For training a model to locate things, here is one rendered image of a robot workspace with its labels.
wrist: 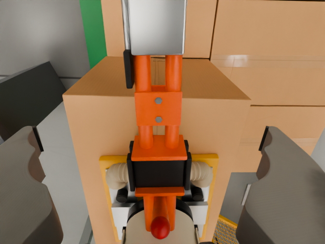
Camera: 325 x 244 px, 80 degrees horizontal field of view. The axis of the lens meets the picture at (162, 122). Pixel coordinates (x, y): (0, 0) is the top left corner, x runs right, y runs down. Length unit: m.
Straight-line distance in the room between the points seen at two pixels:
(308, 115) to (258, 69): 0.36
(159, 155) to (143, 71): 0.12
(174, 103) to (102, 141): 0.26
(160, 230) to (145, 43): 0.21
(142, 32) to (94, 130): 0.29
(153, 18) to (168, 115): 0.12
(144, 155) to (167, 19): 0.18
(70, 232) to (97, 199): 2.10
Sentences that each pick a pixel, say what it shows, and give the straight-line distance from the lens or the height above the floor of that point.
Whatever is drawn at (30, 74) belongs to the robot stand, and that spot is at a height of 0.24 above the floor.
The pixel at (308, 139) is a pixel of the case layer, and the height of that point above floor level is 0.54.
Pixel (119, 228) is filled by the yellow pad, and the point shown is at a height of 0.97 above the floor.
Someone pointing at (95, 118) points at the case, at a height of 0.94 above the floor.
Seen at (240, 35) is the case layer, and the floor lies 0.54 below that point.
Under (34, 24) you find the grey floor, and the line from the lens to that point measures 1.51.
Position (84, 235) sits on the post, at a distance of 1.67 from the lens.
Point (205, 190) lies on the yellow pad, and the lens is 0.55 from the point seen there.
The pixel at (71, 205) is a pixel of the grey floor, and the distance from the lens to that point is 2.33.
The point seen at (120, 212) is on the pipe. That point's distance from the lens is 0.57.
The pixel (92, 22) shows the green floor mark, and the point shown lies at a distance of 1.38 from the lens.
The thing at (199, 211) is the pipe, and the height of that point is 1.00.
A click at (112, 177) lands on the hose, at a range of 0.43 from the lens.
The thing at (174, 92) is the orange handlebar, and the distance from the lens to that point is 0.25.
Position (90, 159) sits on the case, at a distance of 0.52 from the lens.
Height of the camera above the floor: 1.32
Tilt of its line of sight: 61 degrees down
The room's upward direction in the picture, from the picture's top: 177 degrees clockwise
